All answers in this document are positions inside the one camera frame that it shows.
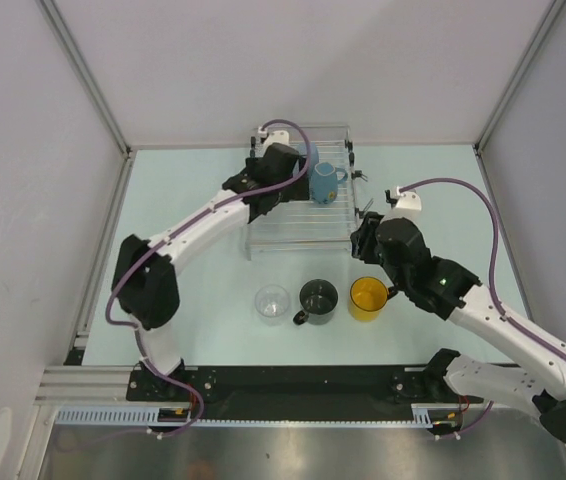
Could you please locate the clear octagonal glass cup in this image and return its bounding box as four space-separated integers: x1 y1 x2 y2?
254 284 290 326

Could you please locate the blue ribbed flower mug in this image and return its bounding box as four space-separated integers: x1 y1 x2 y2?
309 162 348 205

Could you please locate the grey ceramic mug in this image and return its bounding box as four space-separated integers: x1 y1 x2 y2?
293 279 339 326

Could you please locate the yellow ceramic mug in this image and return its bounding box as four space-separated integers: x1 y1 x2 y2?
348 277 399 322

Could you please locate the light blue plain cup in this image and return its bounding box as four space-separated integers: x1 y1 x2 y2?
293 142 319 177

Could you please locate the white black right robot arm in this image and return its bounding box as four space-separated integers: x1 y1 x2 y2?
351 212 566 444

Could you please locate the grey slotted cable duct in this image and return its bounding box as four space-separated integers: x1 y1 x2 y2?
55 403 469 429

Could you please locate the aluminium frame post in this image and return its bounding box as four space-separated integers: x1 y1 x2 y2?
474 0 566 155
36 0 131 158

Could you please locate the aluminium frame post right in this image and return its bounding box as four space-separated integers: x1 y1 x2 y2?
474 0 566 155

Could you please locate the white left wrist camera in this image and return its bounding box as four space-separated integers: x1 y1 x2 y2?
255 126 290 153

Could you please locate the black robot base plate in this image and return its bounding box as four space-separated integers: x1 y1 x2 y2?
127 364 484 424

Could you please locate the metal wire dish rack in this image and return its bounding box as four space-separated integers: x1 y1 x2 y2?
243 123 359 258

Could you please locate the aluminium frame post left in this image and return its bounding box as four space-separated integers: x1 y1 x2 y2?
36 0 131 158

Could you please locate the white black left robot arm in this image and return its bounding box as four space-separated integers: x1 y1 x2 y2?
106 142 308 400

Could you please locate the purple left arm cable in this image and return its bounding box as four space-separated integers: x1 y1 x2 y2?
105 118 312 441

